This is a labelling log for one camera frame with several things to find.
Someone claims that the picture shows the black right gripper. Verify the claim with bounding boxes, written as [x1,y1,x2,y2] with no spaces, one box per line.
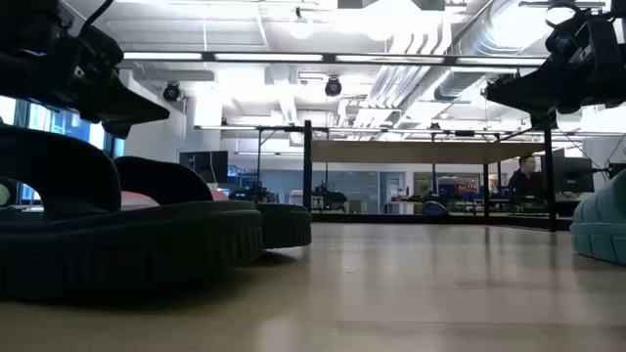
[483,17,596,129]

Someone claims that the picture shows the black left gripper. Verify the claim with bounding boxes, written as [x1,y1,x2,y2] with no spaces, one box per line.
[51,23,171,140]

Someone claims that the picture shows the black rubber slide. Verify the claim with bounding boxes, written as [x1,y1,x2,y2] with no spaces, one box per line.
[113,155,313,250]
[0,121,266,300]

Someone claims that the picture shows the green rubber slide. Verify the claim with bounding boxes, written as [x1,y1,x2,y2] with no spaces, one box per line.
[570,168,626,268]

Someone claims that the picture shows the person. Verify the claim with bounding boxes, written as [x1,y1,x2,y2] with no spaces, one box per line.
[507,154,545,199]

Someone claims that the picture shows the black computer monitor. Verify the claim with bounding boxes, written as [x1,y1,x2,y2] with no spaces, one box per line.
[540,155,596,195]
[178,150,230,185]

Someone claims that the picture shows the black overhead light bar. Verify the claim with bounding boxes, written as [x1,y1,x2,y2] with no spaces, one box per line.
[121,50,548,68]

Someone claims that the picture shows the black aluminium table frame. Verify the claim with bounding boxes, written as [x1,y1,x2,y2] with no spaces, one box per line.
[311,210,573,233]

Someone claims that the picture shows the wooden shelf black metal frame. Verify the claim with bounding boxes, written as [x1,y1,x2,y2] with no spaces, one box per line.
[302,119,559,233]

